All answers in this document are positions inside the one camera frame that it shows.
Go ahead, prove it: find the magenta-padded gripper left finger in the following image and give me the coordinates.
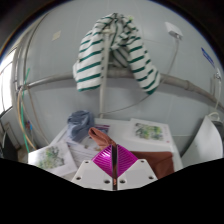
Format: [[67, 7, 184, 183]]
[[71, 143, 116, 192]]

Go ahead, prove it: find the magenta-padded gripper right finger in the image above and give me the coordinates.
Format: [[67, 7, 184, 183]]
[[114, 144, 159, 191]]

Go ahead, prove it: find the brown towel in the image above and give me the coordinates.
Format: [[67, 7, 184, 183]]
[[88, 126, 175, 180]]

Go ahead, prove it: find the printed paper sheet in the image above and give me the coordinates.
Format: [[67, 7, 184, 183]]
[[27, 141, 79, 178], [129, 117, 171, 144]]

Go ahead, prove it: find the grey-blue crumpled cloth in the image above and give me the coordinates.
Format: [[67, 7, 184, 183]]
[[66, 110, 96, 144]]

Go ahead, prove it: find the white curved board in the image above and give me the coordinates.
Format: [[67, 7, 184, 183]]
[[180, 115, 224, 168]]

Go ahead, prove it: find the white vertical pipe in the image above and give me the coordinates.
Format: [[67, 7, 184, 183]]
[[98, 29, 112, 119]]

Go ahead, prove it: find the grey horizontal pipe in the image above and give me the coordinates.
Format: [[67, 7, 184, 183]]
[[17, 67, 224, 104]]

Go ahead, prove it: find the green striped white garment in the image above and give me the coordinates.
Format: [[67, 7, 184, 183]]
[[72, 12, 162, 96]]

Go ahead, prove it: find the green hose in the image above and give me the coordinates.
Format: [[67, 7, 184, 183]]
[[19, 68, 32, 153]]

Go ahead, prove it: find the blue wall sign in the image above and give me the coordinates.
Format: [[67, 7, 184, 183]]
[[200, 46, 216, 69]]

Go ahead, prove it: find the white wall socket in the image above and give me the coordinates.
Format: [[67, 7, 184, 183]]
[[164, 21, 184, 41]]

